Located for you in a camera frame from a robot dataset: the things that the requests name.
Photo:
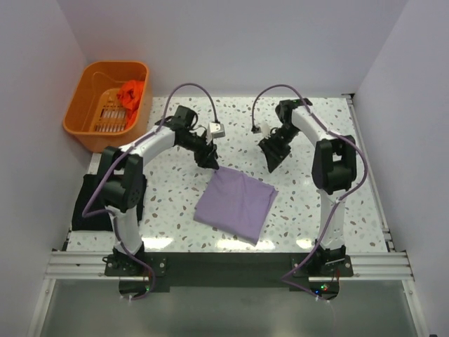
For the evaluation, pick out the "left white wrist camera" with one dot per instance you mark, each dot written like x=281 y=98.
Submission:
x=215 y=130

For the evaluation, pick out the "purple t shirt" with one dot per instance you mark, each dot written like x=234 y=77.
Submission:
x=236 y=204

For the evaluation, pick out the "orange t shirt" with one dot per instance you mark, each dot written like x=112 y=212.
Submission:
x=129 y=95

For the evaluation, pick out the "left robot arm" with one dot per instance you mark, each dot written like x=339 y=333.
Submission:
x=122 y=182

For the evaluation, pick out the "aluminium rail frame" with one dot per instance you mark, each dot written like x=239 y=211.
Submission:
x=379 y=300

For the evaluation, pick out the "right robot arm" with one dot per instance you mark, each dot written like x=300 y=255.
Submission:
x=333 y=172

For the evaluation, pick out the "orange plastic basket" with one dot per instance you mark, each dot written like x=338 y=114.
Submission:
x=96 y=117

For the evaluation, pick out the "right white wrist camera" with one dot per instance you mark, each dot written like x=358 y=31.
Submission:
x=264 y=128

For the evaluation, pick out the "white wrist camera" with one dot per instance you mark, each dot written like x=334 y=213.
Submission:
x=215 y=130
x=264 y=128

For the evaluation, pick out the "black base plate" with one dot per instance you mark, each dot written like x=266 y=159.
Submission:
x=159 y=272

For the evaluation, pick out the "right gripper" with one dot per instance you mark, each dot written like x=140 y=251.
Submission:
x=273 y=154

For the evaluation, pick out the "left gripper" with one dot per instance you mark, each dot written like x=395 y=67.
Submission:
x=207 y=156

